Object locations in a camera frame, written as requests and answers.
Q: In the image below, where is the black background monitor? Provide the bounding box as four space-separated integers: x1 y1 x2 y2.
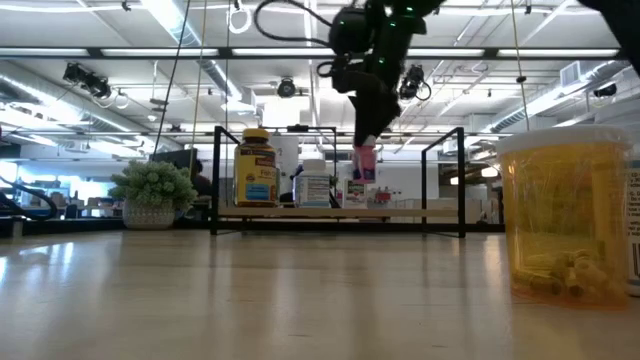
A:
149 148 199 169

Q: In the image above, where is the black aluminium rig frame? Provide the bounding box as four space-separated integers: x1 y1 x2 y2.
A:
0 46 624 237

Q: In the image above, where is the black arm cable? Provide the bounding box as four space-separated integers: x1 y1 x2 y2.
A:
253 0 334 47
0 174 59 221

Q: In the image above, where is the amber pill vial white cap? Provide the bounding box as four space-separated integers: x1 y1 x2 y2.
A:
494 124 634 309

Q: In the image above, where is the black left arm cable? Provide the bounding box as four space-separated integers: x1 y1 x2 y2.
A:
0 174 59 221

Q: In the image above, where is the white bottle red label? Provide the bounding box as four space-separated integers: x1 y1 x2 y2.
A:
342 178 369 210

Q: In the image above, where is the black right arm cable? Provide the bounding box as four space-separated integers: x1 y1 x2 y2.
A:
253 0 334 47

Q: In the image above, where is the pink bottle white cap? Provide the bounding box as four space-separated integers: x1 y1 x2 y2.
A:
351 134 378 185

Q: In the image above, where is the wooden shelf black metal frame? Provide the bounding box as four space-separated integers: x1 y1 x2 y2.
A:
209 125 467 239

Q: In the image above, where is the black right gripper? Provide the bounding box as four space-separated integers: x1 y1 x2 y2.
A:
332 67 401 147

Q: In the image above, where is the amber bottle yellow cap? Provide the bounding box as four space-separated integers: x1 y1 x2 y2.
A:
233 128 279 209

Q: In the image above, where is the person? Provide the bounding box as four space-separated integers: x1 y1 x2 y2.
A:
187 158 214 199

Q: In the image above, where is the black overhead camera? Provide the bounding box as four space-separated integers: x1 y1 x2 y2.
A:
276 77 298 100

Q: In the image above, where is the black ceiling fixture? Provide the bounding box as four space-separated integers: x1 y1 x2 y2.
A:
62 62 112 100
398 63 426 101

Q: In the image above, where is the green potted plant white pot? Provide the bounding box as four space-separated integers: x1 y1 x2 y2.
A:
108 159 199 231

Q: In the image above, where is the white bottle blue label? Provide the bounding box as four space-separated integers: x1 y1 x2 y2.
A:
293 158 332 209

